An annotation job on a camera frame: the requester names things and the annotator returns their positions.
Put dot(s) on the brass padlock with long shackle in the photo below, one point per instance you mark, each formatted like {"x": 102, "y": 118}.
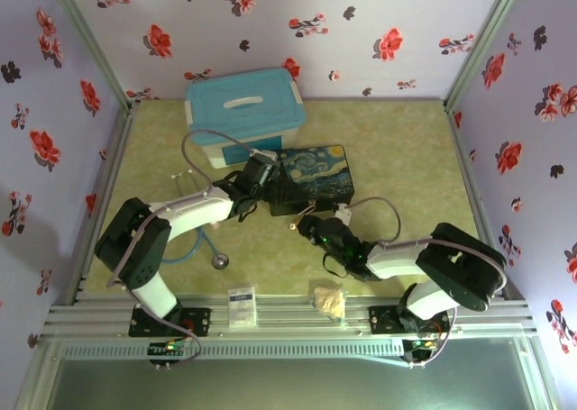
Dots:
{"x": 294, "y": 225}

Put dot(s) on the starry night printed tin box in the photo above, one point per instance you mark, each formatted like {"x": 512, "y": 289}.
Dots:
{"x": 315, "y": 175}

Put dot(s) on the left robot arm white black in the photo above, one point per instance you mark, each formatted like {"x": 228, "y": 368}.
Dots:
{"x": 149, "y": 243}

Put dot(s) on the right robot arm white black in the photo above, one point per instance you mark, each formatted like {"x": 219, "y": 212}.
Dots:
{"x": 446, "y": 261}

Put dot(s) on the clear bag with beige contents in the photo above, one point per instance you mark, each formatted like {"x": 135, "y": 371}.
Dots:
{"x": 328, "y": 299}

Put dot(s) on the blue stethoscope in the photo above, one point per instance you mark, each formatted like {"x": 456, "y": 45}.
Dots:
{"x": 220, "y": 260}

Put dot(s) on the blue lidded plastic storage box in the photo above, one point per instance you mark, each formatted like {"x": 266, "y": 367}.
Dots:
{"x": 243, "y": 108}

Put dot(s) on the small white packet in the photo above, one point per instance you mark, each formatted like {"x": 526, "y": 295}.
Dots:
{"x": 242, "y": 305}

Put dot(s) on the right green circuit board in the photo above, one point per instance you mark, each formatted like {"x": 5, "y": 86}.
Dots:
{"x": 419, "y": 344}

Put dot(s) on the green circuit board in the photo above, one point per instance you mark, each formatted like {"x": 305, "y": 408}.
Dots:
{"x": 167, "y": 348}
{"x": 419, "y": 344}

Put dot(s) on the left green circuit board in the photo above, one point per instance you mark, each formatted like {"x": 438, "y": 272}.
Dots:
{"x": 167, "y": 348}

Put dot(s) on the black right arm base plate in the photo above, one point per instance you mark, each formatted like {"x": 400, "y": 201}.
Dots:
{"x": 383, "y": 321}

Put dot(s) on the aluminium front frame rail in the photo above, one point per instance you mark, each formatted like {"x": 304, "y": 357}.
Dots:
{"x": 279, "y": 313}

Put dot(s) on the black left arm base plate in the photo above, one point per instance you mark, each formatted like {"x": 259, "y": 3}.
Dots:
{"x": 198, "y": 322}

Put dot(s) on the aluminium left side rail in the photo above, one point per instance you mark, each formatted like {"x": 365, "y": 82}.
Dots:
{"x": 106, "y": 203}

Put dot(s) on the aluminium right side rail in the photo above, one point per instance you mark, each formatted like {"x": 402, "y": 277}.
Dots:
{"x": 478, "y": 203}

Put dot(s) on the aluminium left corner post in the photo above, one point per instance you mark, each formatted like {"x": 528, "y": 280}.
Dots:
{"x": 85, "y": 36}

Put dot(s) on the aluminium corner post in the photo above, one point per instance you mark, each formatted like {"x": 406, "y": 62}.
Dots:
{"x": 85, "y": 36}
{"x": 487, "y": 36}

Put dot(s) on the aluminium right corner post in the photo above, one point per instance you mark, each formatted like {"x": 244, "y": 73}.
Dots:
{"x": 487, "y": 36}

